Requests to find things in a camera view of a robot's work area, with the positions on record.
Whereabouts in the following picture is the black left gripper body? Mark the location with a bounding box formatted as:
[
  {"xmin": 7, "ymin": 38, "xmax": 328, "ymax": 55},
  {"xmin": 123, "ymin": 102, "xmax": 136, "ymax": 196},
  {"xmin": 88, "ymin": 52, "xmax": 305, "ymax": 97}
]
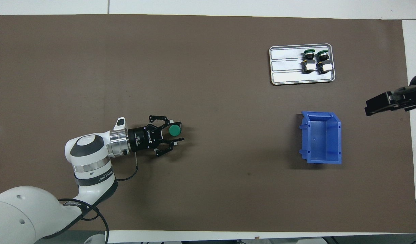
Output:
[{"xmin": 128, "ymin": 125, "xmax": 159, "ymax": 152}]

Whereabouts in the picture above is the blue plastic storage bin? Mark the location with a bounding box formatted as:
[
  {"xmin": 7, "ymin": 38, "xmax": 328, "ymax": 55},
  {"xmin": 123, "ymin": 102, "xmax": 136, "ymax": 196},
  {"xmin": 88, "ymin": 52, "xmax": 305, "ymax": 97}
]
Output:
[{"xmin": 298, "ymin": 111, "xmax": 342, "ymax": 165}]

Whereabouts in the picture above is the brown table mat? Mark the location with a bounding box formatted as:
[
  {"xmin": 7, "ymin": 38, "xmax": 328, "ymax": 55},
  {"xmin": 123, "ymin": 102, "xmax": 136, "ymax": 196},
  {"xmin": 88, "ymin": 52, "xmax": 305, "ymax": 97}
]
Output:
[{"xmin": 0, "ymin": 14, "xmax": 416, "ymax": 233}]

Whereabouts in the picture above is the silver metal tray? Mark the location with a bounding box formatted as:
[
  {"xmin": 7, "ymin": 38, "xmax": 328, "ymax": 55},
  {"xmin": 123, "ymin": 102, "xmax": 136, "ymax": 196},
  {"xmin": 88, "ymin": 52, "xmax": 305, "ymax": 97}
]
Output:
[{"xmin": 269, "ymin": 43, "xmax": 336, "ymax": 85}]

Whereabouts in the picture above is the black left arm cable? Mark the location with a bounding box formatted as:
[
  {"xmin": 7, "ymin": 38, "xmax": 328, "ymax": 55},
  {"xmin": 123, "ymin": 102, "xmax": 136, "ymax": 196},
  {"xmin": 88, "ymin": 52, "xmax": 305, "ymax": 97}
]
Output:
[{"xmin": 58, "ymin": 152, "xmax": 139, "ymax": 244}]

